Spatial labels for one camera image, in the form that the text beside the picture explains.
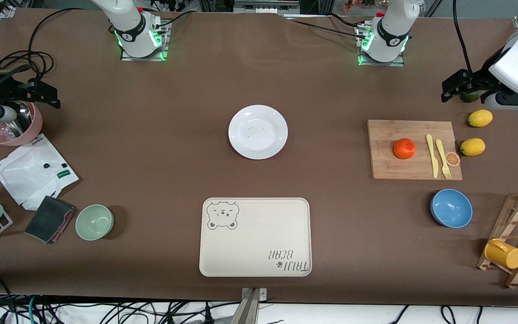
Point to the yellow mug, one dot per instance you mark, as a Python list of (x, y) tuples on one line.
[(506, 256)]

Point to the toy orange slice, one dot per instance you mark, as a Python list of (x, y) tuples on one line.
[(453, 159)]

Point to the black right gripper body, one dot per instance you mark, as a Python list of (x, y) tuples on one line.
[(3, 88)]

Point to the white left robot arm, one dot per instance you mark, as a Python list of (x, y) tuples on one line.
[(389, 31)]

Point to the orange fruit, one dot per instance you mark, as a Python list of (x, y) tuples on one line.
[(404, 148)]

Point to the wooden cutting board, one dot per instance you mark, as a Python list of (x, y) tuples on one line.
[(389, 166)]

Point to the cream bear print tray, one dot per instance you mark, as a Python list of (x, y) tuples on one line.
[(259, 243)]

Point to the yellow plastic fork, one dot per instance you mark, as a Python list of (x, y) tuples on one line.
[(442, 157)]

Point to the blue bowl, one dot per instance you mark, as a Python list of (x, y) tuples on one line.
[(451, 208)]

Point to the yellow plastic knife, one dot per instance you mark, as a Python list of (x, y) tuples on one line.
[(431, 155)]

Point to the yellow lemon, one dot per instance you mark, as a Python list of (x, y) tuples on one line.
[(472, 147), (480, 118)]

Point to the dark green avocado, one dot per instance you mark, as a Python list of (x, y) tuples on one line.
[(470, 97)]

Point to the grey metal bar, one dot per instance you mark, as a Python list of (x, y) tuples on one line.
[(247, 310)]

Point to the small metal table bracket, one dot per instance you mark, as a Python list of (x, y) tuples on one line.
[(262, 293)]

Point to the dark grey folded cloth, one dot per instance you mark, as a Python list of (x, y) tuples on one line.
[(47, 218)]

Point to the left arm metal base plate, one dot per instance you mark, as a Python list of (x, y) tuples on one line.
[(382, 63)]

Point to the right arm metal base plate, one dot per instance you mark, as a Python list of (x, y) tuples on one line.
[(144, 58)]

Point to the white round plate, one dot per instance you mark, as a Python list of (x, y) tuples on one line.
[(258, 132)]

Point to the light green bowl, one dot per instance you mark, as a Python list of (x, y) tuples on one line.
[(94, 222)]

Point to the metal scoop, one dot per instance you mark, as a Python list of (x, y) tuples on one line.
[(25, 117)]

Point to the white plastic bag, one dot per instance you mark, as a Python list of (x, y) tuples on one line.
[(25, 175)]

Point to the pink bowl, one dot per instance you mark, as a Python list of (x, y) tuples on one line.
[(16, 139)]

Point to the colourful toy pile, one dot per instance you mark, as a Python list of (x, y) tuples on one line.
[(358, 4)]

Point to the silver aluminium frame beam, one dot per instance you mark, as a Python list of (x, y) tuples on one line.
[(265, 6)]

